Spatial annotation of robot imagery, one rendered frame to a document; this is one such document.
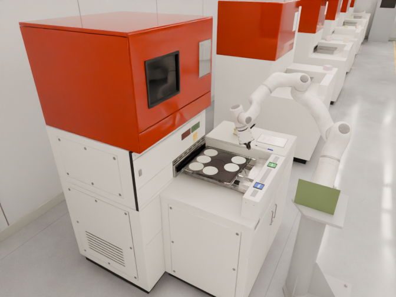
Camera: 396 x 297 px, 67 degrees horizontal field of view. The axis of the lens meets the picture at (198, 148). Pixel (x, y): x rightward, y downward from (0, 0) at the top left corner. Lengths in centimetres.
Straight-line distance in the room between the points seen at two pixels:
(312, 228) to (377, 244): 120
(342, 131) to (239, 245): 90
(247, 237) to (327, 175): 60
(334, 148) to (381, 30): 1223
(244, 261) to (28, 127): 212
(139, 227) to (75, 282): 91
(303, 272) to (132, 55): 177
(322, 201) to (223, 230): 60
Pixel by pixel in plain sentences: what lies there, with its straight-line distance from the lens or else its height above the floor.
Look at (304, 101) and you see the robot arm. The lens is 208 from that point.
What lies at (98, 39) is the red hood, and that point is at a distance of 150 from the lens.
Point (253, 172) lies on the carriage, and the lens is 205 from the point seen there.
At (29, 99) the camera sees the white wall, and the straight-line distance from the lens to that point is 295.
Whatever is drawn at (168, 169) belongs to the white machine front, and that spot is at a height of 94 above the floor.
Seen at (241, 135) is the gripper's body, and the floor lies 111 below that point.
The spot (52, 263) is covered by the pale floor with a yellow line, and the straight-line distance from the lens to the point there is 285.
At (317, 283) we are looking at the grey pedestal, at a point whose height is 15.
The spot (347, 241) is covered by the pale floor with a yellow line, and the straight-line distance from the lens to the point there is 306.
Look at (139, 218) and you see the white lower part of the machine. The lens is 187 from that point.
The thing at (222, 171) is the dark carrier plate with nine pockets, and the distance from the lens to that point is 200.
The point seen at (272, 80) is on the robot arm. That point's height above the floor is 144.
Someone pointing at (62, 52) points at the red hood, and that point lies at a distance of 171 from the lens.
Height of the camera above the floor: 200
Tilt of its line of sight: 29 degrees down
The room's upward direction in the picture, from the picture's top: straight up
